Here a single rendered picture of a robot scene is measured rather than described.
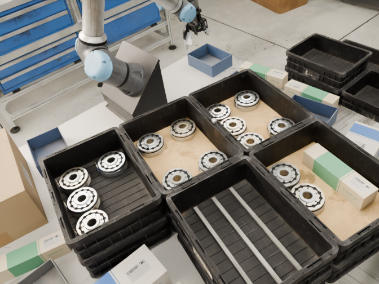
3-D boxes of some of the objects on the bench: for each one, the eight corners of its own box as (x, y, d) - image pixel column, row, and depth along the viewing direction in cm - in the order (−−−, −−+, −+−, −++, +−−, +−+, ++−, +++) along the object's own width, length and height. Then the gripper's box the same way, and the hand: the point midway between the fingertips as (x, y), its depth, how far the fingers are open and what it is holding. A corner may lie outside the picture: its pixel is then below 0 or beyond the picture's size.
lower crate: (247, 196, 129) (246, 175, 121) (309, 161, 137) (313, 139, 129) (328, 288, 102) (335, 269, 94) (400, 237, 111) (413, 216, 102)
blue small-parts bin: (188, 65, 198) (186, 53, 193) (207, 53, 204) (206, 43, 199) (212, 78, 186) (211, 66, 181) (232, 65, 192) (232, 54, 187)
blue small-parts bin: (335, 120, 151) (338, 107, 147) (321, 141, 144) (323, 128, 139) (292, 106, 162) (294, 93, 157) (276, 124, 154) (277, 112, 149)
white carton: (351, 137, 144) (356, 120, 137) (382, 149, 137) (388, 132, 131) (329, 168, 134) (333, 151, 127) (361, 182, 127) (367, 165, 121)
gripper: (181, 20, 158) (190, 56, 173) (214, 0, 164) (220, 36, 179) (170, 15, 163) (180, 50, 178) (202, -5, 169) (209, 31, 184)
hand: (197, 42), depth 180 cm, fingers open, 14 cm apart
